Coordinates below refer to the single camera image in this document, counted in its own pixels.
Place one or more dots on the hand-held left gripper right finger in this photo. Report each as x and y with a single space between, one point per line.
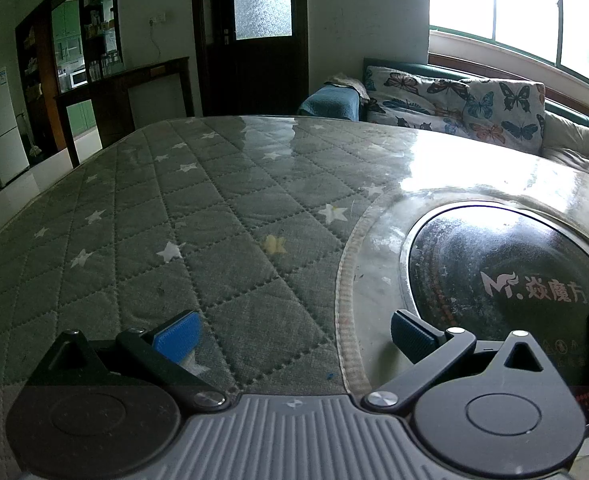
414 337

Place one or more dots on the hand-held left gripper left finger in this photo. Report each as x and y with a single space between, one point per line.
177 337

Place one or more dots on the round black induction cooktop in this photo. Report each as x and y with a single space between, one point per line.
499 245

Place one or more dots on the grey quilted star table cover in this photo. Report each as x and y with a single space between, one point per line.
174 210

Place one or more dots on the beige cushion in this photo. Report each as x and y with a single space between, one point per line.
574 142

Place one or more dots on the butterfly print pillow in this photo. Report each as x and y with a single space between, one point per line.
414 85
404 117
504 110

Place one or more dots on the blue armrest cover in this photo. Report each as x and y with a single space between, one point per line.
329 102

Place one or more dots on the dark wooden console table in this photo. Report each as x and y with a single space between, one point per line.
114 95

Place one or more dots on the beige towel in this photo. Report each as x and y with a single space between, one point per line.
347 82

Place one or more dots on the dark wooden door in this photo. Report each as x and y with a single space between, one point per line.
254 75

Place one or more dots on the butterfly pattern cushion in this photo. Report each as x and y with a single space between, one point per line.
409 62

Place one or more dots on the white microwave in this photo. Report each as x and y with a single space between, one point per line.
78 78

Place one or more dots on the dark wooden shelf cabinet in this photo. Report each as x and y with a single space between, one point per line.
39 60

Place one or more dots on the green framed window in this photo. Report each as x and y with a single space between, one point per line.
524 0

